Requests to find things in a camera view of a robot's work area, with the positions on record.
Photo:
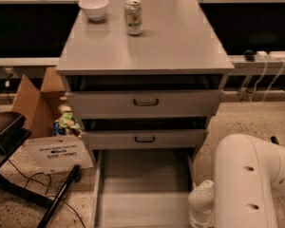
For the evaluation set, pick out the grey drawer cabinet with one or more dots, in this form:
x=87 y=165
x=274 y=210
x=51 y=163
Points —
x=177 y=50

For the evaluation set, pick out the green dressed doll toy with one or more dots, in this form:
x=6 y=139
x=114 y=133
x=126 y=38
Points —
x=66 y=124

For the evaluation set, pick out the white ceramic bowl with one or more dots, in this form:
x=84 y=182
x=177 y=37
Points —
x=94 y=10

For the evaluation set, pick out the grey top drawer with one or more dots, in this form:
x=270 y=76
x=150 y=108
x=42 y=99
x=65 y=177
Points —
x=144 y=104

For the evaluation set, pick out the wall outlet with plug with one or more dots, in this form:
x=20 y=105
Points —
x=10 y=73

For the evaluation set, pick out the black small device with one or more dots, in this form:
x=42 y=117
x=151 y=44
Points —
x=249 y=55

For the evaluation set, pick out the grey bottom drawer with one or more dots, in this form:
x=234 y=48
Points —
x=142 y=188

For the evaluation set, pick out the black bar right floor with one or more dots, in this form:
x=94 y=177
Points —
x=274 y=140

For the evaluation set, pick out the grey middle drawer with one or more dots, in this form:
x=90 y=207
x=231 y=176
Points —
x=141 y=139

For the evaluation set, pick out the green white soda can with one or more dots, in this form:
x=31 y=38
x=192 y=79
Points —
x=133 y=17

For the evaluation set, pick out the white power strip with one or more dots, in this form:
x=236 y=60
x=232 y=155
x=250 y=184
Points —
x=271 y=56

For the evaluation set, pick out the brown cardboard box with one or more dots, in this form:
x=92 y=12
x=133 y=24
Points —
x=53 y=154

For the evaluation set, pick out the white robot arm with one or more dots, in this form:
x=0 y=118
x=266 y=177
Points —
x=248 y=174

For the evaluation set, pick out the grey drawer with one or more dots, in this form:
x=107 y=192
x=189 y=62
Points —
x=142 y=188
x=144 y=104
x=141 y=139

